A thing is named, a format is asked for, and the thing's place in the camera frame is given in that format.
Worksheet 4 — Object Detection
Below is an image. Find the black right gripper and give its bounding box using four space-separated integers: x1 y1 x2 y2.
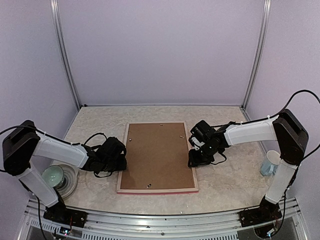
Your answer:
188 142 220 167

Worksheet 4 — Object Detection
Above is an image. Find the pink wooden picture frame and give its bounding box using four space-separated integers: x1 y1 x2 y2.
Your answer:
116 121 200 195

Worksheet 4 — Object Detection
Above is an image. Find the brown cardboard backing board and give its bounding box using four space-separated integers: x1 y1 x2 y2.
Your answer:
119 123 196 190

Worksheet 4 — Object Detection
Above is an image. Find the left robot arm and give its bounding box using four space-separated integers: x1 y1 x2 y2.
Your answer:
2 120 127 228

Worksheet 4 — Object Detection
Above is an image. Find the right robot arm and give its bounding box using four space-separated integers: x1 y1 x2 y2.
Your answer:
188 109 309 227

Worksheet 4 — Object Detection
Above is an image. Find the green ceramic bowl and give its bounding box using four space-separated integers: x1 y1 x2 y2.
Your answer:
42 165 65 188

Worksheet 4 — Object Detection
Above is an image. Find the light blue ceramic mug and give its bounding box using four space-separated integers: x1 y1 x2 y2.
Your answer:
260 150 281 177

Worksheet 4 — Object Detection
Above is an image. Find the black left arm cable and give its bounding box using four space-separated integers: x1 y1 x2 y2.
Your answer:
0 126 111 178

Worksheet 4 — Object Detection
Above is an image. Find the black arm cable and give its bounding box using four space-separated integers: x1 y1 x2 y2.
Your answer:
0 126 111 178
212 89 320 161

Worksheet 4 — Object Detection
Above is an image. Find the aluminium front rail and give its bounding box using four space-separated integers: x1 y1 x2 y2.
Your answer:
17 198 309 240

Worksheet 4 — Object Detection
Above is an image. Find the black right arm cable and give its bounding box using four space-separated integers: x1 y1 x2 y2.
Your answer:
212 89 320 161

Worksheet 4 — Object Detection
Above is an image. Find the right aluminium corner post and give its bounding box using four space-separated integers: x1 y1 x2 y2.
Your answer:
241 0 272 111

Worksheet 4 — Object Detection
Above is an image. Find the aluminium corner post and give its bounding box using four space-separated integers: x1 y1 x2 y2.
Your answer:
241 0 272 111
50 0 82 111

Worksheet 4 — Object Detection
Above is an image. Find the left aluminium corner post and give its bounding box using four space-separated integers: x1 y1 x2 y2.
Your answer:
50 0 82 111

